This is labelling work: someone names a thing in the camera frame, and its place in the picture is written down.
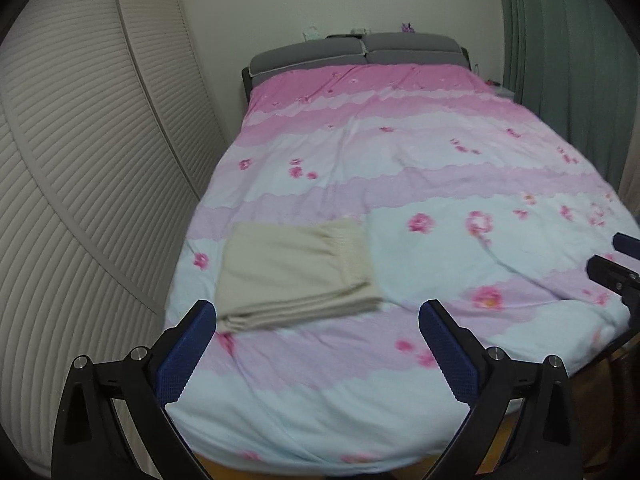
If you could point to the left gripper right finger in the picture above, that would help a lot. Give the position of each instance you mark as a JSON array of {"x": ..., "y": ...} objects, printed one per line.
[{"x": 544, "y": 442}]

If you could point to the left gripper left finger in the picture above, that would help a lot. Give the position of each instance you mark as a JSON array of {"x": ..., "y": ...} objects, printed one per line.
[{"x": 89, "y": 442}]

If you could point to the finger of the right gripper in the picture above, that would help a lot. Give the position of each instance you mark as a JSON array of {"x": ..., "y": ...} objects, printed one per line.
[
  {"x": 614, "y": 277},
  {"x": 627, "y": 245}
]

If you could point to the cream beige pants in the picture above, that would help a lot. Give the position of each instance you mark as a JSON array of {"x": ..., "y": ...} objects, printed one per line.
[{"x": 278, "y": 276}]

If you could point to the green curtain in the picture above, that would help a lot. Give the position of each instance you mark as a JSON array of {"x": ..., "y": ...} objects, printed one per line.
[{"x": 572, "y": 63}]

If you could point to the white bedside table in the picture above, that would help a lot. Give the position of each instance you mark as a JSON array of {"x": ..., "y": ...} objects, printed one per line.
[{"x": 504, "y": 93}]

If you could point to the pink floral bed duvet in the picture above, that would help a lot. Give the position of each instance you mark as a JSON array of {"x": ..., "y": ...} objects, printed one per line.
[{"x": 465, "y": 197}]

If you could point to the white louvered wardrobe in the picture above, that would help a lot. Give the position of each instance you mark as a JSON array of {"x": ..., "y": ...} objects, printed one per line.
[{"x": 108, "y": 141}]

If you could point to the grey upholstered headboard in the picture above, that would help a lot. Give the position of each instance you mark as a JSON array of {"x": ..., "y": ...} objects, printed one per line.
[{"x": 380, "y": 48}]

